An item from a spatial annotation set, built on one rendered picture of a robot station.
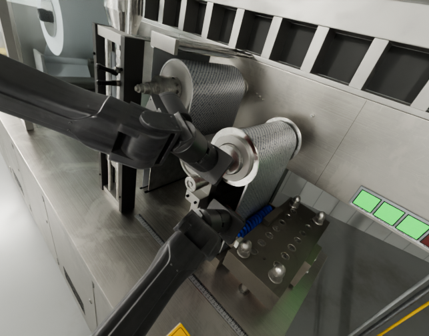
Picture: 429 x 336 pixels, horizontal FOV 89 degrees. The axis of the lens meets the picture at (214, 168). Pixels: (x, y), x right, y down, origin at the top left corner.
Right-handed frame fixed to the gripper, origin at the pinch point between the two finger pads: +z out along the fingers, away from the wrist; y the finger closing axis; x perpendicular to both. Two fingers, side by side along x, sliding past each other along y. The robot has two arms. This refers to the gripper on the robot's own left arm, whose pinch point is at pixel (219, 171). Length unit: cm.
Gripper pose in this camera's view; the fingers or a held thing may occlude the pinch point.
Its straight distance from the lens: 52.0
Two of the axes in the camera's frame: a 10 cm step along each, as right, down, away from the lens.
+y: 7.2, 5.2, -4.6
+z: 3.5, 3.0, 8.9
